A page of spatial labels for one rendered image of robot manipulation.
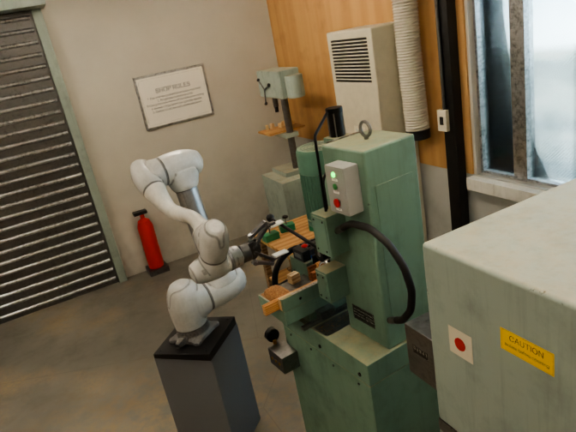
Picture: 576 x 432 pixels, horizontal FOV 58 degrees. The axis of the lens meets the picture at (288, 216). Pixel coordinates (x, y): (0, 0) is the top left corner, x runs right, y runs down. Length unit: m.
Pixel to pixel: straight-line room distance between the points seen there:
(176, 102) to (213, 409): 3.01
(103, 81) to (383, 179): 3.43
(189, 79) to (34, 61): 1.24
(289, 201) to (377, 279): 2.65
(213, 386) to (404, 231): 1.21
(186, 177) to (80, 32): 2.59
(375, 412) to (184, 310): 0.97
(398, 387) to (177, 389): 1.10
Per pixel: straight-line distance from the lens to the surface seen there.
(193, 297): 2.44
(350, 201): 1.65
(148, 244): 4.88
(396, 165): 1.71
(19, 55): 4.69
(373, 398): 1.95
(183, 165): 2.37
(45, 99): 4.70
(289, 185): 4.33
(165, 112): 4.86
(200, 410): 2.67
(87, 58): 4.76
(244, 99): 5.11
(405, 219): 1.78
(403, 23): 3.36
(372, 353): 1.92
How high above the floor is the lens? 1.92
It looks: 20 degrees down
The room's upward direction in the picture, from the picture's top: 11 degrees counter-clockwise
